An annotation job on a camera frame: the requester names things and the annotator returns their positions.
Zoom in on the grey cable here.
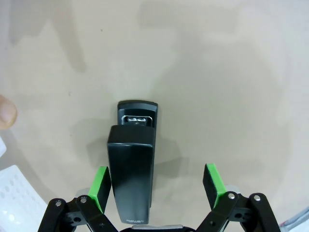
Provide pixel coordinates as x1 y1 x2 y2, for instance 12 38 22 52
279 209 309 232

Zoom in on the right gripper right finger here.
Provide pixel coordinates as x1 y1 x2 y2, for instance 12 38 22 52
197 163 281 232

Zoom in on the white perforated plastic basket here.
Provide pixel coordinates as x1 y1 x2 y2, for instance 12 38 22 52
0 136 49 232

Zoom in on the black stapler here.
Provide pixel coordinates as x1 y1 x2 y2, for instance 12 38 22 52
107 100 159 224

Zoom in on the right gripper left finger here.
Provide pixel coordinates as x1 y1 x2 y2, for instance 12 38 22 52
42 166 121 232

